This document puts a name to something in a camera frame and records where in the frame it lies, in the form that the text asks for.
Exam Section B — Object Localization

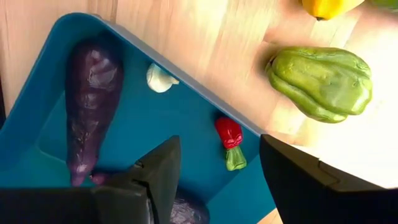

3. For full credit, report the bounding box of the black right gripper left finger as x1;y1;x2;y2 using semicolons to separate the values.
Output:
93;135;182;224

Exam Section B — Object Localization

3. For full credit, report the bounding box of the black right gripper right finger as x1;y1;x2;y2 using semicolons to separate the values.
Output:
259;133;398;224

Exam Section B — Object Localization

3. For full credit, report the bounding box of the round dark purple eggplant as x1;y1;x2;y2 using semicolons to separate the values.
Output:
169;189;211;224

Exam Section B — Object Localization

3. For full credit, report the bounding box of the long purple eggplant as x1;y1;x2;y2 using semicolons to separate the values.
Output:
64;40;125;187
90;172;110;187

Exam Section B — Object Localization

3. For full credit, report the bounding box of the small red radish green stem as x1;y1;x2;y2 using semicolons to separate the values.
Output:
214;117;248;172

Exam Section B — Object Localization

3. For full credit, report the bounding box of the white garlic bulb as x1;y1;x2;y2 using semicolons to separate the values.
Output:
146;62;180;94

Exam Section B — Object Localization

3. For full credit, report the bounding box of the green bell pepper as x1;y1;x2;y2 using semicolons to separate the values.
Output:
265;46;373;124

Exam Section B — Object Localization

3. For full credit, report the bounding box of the yellow lemon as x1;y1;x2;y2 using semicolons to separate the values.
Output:
300;0;364;21

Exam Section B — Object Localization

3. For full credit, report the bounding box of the green cucumber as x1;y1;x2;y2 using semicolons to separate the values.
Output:
369;0;398;9

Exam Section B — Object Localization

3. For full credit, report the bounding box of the blue plastic tray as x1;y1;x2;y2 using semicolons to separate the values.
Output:
0;12;277;224

